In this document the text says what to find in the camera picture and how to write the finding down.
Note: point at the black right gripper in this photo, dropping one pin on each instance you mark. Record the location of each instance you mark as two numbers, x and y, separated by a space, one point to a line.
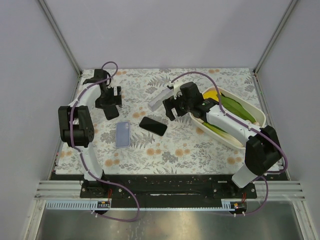
173 105

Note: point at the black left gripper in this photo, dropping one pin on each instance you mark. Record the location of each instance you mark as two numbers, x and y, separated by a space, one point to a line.
108 102

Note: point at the black phone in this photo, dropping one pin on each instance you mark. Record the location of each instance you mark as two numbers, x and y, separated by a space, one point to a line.
111 112

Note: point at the lilac phone case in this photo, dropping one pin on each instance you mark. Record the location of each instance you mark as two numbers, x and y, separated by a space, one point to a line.
122 135

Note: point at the black smartphone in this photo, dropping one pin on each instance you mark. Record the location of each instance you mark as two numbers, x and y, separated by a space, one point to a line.
153 126

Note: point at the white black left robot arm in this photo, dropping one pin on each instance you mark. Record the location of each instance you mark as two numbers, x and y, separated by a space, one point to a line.
75 123

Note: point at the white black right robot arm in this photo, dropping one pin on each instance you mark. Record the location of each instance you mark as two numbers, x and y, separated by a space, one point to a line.
262 148

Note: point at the clear acrylic block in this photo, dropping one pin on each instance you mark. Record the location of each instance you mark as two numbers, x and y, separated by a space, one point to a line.
157 101

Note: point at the yellow toy vegetable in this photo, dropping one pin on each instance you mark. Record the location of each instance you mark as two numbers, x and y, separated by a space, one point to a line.
211 94

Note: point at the toy bok choy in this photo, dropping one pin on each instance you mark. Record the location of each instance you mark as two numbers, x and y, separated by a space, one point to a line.
232 107

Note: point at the floral tablecloth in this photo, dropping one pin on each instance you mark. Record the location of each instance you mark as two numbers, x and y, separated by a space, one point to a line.
184 148

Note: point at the white oval basket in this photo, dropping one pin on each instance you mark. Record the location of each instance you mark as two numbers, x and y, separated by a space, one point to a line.
221 135

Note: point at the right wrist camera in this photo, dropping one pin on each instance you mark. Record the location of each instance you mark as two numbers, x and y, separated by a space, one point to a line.
174 88

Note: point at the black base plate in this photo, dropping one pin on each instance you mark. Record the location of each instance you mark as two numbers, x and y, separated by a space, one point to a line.
167 190

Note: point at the aluminium rail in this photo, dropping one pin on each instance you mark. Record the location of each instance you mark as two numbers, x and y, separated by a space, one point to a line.
58 189

